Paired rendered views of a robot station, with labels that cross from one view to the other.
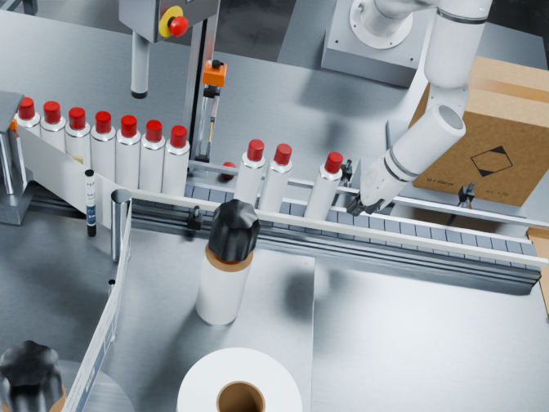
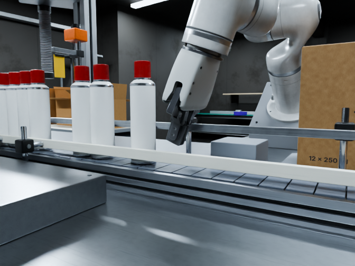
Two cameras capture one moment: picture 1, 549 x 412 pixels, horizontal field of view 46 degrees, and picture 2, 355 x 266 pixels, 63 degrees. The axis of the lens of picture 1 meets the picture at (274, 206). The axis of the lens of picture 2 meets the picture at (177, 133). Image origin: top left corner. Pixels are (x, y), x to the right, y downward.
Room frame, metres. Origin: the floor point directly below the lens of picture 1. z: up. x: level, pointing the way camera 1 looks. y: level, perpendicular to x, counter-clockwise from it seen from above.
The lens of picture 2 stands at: (0.61, -0.52, 1.01)
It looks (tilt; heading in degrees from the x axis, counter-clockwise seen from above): 6 degrees down; 39
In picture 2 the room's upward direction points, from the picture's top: straight up
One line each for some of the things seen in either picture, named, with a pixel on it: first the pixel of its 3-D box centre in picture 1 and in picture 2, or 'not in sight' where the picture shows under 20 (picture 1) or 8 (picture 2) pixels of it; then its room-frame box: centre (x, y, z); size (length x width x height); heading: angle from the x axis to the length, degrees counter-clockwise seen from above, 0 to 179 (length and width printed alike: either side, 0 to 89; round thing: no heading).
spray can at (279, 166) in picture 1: (275, 181); (102, 111); (1.01, 0.01, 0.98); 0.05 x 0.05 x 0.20
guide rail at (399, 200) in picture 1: (329, 187); (159, 125); (1.07, -0.11, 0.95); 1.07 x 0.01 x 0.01; 98
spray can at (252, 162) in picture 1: (249, 177); (83, 111); (1.00, 0.07, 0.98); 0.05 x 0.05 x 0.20
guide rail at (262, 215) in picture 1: (323, 226); (138, 154); (0.99, -0.12, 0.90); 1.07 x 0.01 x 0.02; 98
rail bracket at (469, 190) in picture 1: (461, 212); (343, 158); (1.15, -0.44, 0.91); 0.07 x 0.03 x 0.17; 8
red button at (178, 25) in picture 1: (176, 25); not in sight; (0.98, 0.25, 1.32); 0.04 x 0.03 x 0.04; 153
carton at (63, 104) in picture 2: not in sight; (78, 105); (2.24, 2.00, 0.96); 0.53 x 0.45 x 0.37; 2
